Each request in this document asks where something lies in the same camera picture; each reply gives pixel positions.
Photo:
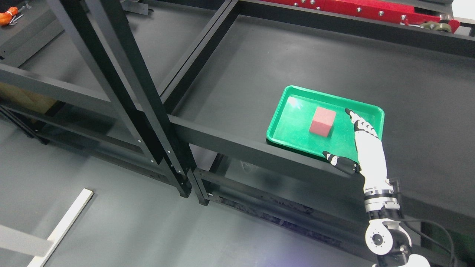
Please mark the pink cube block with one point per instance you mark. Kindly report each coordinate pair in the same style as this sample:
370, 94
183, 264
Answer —
322, 121

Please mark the orange handled tool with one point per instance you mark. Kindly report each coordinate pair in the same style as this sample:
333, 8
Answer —
10, 17

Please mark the red metal beam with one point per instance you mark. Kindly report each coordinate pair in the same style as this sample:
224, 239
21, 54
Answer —
381, 10

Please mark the black metal shelf rack middle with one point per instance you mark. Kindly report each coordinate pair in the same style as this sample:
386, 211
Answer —
267, 86

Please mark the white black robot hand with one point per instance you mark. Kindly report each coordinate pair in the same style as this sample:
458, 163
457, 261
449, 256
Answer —
371, 162

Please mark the black metal shelf rack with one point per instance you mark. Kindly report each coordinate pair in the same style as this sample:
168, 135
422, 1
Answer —
54, 94
267, 86

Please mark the black metal shelf rack left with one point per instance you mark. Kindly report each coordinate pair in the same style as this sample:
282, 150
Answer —
54, 94

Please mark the green plastic tray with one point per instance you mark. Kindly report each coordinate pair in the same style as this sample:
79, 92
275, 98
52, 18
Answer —
289, 126

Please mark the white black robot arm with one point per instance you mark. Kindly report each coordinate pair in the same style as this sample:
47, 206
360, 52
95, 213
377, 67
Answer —
384, 236

